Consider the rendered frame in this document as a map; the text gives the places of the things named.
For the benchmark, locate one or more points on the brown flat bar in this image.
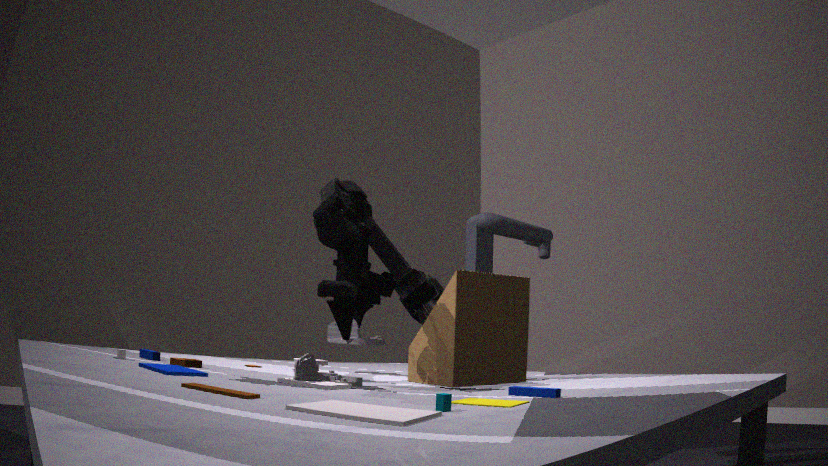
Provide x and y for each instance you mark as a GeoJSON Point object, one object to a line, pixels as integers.
{"type": "Point", "coordinates": [217, 390]}

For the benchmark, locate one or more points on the blue flat plate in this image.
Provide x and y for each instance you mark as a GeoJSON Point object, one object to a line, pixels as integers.
{"type": "Point", "coordinates": [174, 370]}

